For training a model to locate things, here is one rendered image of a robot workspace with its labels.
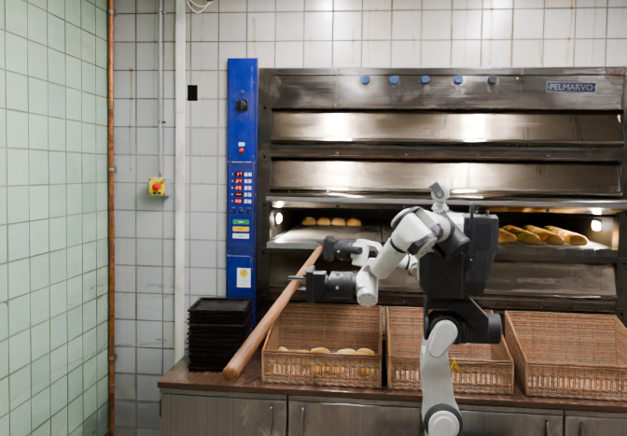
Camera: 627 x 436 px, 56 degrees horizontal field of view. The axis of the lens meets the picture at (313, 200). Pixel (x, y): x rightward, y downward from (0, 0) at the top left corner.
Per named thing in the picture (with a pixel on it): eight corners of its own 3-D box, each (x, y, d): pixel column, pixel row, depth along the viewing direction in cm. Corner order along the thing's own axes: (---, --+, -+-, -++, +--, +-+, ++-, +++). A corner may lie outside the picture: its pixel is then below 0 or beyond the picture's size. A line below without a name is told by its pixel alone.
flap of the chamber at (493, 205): (265, 201, 304) (271, 206, 324) (631, 208, 286) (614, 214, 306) (266, 196, 304) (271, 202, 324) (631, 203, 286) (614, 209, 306)
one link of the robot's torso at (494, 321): (494, 339, 231) (496, 294, 230) (502, 349, 218) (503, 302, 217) (422, 336, 234) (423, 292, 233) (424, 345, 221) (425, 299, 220)
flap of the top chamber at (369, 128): (271, 143, 316) (273, 109, 322) (622, 147, 298) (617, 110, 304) (269, 140, 312) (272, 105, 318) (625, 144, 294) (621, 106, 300)
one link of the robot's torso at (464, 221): (493, 290, 237) (495, 202, 236) (497, 309, 205) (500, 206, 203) (418, 286, 245) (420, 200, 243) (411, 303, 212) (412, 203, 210)
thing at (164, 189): (152, 195, 325) (152, 176, 325) (170, 195, 324) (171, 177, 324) (147, 196, 318) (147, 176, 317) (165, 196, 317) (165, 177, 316)
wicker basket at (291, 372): (276, 351, 321) (277, 301, 319) (382, 356, 315) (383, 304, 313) (258, 383, 272) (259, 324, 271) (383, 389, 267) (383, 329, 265)
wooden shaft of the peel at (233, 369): (236, 384, 109) (237, 368, 109) (220, 383, 110) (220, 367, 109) (323, 251, 279) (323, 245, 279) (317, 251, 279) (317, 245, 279)
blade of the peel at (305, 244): (379, 250, 285) (379, 245, 285) (266, 247, 291) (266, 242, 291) (379, 241, 321) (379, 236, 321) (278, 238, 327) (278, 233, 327)
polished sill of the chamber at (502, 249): (271, 246, 326) (271, 239, 326) (612, 256, 308) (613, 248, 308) (269, 247, 320) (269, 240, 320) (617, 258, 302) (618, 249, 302)
